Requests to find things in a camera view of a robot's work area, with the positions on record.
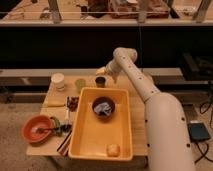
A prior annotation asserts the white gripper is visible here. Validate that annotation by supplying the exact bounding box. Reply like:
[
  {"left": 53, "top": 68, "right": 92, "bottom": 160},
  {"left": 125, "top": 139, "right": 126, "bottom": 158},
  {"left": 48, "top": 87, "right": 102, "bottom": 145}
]
[{"left": 96, "top": 63, "right": 117, "bottom": 84}]

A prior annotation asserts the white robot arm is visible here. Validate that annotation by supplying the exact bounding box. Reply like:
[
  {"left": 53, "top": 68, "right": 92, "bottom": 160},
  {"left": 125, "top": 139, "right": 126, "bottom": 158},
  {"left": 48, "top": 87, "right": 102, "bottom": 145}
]
[{"left": 96, "top": 47, "right": 196, "bottom": 171}]

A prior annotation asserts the dark brown bowl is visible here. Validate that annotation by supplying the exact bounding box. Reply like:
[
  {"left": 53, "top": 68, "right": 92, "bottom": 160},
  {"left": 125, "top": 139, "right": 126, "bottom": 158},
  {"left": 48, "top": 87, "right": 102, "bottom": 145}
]
[{"left": 92, "top": 96, "right": 115, "bottom": 121}]

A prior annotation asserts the crumpled grey cloth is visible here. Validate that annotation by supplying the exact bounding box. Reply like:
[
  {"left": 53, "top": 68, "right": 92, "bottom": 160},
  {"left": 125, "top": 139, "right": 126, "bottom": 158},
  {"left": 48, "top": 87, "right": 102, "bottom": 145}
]
[{"left": 94, "top": 102, "right": 112, "bottom": 116}]

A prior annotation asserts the white paper cup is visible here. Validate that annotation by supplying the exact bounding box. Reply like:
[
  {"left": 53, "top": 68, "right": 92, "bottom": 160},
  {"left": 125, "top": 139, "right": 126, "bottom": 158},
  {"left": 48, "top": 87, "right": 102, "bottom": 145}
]
[{"left": 51, "top": 73, "right": 65, "bottom": 91}]

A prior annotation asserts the wooden table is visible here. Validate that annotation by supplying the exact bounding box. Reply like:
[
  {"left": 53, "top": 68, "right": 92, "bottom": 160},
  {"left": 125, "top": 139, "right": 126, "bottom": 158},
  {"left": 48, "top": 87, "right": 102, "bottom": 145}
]
[{"left": 27, "top": 76, "right": 148, "bottom": 156}]

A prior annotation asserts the white plastic fork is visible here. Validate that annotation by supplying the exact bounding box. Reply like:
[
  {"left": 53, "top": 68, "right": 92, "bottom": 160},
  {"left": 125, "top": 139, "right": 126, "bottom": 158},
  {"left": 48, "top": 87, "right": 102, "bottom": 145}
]
[{"left": 65, "top": 96, "right": 70, "bottom": 127}]

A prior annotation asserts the yellow plastic tub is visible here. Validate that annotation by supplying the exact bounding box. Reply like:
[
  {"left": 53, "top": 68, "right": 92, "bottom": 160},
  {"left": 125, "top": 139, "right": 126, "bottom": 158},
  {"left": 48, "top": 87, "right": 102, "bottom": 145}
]
[{"left": 68, "top": 87, "right": 133, "bottom": 161}]

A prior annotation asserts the yellow sponge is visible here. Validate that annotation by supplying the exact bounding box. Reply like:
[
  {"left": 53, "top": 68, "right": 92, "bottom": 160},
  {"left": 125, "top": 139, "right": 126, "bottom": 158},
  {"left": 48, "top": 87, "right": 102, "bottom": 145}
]
[{"left": 42, "top": 101, "right": 65, "bottom": 108}]

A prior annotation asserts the green vegetable toy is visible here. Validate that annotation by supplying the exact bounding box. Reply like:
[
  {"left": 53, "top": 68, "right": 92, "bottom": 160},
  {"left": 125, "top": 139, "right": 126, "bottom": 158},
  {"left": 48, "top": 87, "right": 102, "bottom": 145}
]
[{"left": 50, "top": 116, "right": 62, "bottom": 136}]

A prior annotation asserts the yellow bread roll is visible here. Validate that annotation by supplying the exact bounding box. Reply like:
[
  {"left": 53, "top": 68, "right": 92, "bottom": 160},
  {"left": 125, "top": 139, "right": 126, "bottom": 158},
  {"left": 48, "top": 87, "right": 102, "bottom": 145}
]
[{"left": 107, "top": 144, "right": 120, "bottom": 157}]

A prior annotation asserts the orange bowl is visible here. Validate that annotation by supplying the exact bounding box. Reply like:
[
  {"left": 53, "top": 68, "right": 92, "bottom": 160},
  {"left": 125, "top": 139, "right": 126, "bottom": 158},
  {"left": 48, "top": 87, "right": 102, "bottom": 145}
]
[{"left": 21, "top": 115, "right": 53, "bottom": 144}]

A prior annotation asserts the brown chopsticks pair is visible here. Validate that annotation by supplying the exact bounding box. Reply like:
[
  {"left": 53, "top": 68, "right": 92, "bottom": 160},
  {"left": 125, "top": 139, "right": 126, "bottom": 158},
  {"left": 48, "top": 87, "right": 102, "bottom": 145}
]
[{"left": 57, "top": 133, "right": 72, "bottom": 156}]

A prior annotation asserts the dark spoon in bowl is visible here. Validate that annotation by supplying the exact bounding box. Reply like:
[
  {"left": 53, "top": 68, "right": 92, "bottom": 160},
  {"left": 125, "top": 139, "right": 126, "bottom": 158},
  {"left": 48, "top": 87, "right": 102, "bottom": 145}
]
[{"left": 36, "top": 128, "right": 56, "bottom": 133}]

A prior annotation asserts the black foot pedal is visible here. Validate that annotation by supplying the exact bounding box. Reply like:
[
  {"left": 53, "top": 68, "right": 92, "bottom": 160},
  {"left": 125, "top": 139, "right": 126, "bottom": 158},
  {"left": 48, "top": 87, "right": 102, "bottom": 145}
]
[{"left": 188, "top": 123, "right": 211, "bottom": 142}]

